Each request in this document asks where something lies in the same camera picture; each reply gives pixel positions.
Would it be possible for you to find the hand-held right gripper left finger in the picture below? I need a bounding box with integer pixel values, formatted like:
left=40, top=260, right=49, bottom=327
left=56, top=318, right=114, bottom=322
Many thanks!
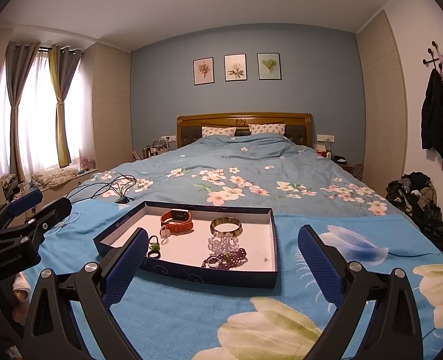
left=22, top=228, right=150, bottom=360

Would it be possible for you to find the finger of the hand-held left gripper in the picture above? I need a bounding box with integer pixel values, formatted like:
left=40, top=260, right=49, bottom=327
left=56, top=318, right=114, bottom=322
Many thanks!
left=0, top=197, right=73, bottom=244
left=0, top=189, right=44, bottom=233

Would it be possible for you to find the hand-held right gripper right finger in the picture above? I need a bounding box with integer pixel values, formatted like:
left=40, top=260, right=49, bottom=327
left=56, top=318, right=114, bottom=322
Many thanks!
left=297, top=225, right=424, bottom=360

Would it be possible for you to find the green jade pendant black cord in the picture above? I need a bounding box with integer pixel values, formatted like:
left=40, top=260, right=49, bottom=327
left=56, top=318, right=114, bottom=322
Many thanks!
left=146, top=235, right=162, bottom=260

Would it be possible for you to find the dark blue cardboard box tray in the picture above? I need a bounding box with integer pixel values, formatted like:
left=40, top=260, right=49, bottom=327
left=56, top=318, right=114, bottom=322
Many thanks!
left=93, top=200, right=279, bottom=289

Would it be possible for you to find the orange smart watch band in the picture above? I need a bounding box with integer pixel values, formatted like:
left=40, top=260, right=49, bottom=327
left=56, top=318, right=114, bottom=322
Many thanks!
left=160, top=208, right=194, bottom=235

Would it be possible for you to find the purple bead bracelet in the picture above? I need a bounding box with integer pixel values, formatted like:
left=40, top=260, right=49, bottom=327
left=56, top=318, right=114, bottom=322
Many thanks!
left=201, top=247, right=249, bottom=271

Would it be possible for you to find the amber bangle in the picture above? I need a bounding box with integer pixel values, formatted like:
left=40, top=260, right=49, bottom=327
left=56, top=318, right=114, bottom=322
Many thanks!
left=210, top=217, right=242, bottom=238

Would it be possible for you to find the clear crystal bead bracelet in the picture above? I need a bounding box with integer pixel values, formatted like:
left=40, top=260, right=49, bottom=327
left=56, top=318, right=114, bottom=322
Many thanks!
left=207, top=234, right=241, bottom=254

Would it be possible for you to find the person's left hand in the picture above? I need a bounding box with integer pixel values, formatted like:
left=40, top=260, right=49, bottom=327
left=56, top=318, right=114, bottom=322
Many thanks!
left=12, top=273, right=31, bottom=304

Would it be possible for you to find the heap of mixed clothes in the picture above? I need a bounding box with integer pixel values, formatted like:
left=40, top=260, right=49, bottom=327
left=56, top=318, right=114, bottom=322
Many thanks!
left=0, top=174, right=31, bottom=199

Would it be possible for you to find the beige folded blanket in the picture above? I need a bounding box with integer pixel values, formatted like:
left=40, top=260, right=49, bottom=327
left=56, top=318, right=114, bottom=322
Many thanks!
left=32, top=167, right=79, bottom=186

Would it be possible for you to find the sheer white curtain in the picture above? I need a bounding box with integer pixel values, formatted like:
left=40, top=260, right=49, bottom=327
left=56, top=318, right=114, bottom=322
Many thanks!
left=17, top=50, right=94, bottom=177

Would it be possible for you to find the blue flower print blanket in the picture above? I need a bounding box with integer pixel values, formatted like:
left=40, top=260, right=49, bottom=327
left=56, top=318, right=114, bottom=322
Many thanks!
left=17, top=197, right=443, bottom=360

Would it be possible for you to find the nightstand with small items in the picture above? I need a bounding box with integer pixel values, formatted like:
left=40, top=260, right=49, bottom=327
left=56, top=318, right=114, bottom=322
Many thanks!
left=314, top=146, right=364, bottom=179

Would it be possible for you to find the dark clothes pile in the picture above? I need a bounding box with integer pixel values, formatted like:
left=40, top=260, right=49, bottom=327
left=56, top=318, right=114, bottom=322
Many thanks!
left=385, top=172, right=443, bottom=254

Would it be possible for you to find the beige wardrobe beside window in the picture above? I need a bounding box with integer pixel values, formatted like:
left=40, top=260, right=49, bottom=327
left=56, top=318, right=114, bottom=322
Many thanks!
left=90, top=41, right=134, bottom=166

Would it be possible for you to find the bedside clutter of bottles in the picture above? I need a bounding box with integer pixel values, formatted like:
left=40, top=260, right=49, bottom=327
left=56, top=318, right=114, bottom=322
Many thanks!
left=131, top=139, right=177, bottom=160

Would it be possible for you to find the grey and yellow curtain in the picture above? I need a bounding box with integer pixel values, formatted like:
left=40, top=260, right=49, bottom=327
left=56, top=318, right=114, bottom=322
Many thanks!
left=48, top=44, right=84, bottom=167
left=4, top=41, right=41, bottom=182

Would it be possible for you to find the blue floral duvet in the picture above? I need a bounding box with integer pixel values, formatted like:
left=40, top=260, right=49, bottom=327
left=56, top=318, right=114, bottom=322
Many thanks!
left=77, top=133, right=389, bottom=220

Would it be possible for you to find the patterned white pillow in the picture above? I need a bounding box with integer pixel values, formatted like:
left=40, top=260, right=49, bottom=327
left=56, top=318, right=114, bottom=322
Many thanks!
left=201, top=125, right=238, bottom=138
left=248, top=123, right=286, bottom=136

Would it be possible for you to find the black curtain rod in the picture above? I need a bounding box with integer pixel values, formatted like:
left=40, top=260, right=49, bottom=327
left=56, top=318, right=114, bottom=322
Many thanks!
left=37, top=45, right=85, bottom=55

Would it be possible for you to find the wooden bed headboard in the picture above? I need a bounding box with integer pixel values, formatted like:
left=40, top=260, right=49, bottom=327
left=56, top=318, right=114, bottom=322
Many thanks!
left=176, top=112, right=314, bottom=150

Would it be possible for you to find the beige wardrobe beside coat rack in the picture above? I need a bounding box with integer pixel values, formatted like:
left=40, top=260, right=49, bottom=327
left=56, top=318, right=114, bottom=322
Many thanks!
left=356, top=9, right=409, bottom=199

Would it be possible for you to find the black jacket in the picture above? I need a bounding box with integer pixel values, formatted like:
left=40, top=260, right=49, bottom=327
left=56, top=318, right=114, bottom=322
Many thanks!
left=421, top=68, right=443, bottom=162

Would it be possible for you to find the framed green leaf picture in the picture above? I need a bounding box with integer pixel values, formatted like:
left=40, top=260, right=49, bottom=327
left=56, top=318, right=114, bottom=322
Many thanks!
left=257, top=52, right=282, bottom=81

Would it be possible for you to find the framed pink flower picture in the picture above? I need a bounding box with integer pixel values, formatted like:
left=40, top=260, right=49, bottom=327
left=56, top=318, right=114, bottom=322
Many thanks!
left=193, top=58, right=215, bottom=86

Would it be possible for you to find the framed white flower picture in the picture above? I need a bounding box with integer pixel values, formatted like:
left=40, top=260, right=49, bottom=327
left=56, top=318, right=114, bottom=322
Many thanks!
left=224, top=54, right=247, bottom=82

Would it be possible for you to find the white earphone cable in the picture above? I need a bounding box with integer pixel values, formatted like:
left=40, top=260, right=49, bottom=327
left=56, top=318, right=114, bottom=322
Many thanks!
left=56, top=210, right=80, bottom=229

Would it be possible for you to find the black cable bundle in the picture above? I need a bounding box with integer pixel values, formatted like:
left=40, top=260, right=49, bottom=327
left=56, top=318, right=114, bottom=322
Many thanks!
left=66, top=172, right=137, bottom=205

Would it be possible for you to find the black wall coat rack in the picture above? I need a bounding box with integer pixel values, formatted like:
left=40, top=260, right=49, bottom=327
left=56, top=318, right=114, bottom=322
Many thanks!
left=422, top=40, right=441, bottom=70

